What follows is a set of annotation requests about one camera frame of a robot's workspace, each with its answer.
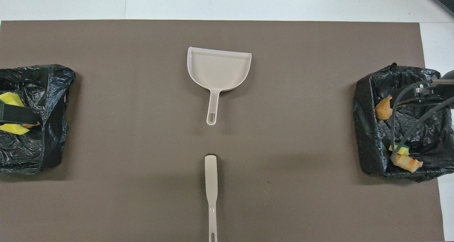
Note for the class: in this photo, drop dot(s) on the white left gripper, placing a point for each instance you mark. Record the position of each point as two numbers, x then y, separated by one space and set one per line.
16 113

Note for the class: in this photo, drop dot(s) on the orange striped toy croissant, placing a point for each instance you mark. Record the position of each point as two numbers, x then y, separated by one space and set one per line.
32 125

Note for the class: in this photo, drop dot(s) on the brown toy bread loaf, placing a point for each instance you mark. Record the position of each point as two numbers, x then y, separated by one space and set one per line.
383 109

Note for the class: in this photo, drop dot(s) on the yellow sponge piece green back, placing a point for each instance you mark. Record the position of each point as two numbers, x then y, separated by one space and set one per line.
402 150

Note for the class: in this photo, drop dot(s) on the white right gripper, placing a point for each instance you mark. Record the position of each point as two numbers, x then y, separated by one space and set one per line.
434 91

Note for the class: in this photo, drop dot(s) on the beige plastic dustpan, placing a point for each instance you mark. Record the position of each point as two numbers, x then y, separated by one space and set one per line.
218 70

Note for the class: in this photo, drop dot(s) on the black bag lined trash bin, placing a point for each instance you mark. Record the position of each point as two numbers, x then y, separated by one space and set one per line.
53 93
372 146

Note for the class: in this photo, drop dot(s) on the beige hand brush black bristles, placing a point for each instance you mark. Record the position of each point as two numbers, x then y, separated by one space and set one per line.
211 178

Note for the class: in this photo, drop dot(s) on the brown table mat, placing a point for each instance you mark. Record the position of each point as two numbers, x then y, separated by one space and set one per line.
227 32

